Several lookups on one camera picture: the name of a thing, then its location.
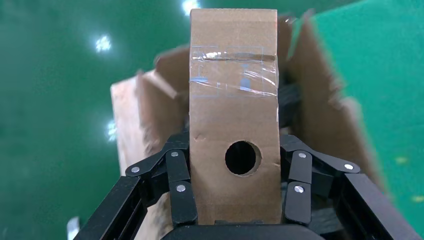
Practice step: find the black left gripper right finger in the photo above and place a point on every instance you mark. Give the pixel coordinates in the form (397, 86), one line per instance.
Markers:
(298, 202)

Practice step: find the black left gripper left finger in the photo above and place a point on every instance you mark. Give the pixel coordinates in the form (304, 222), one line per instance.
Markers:
(180, 205)

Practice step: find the small cardboard box with hole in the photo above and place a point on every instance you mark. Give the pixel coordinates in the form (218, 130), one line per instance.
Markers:
(232, 109)

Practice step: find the large open cardboard carton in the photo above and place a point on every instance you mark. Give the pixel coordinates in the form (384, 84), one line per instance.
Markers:
(318, 109)

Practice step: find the large green table cloth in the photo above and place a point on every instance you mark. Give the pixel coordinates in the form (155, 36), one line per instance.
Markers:
(381, 66)

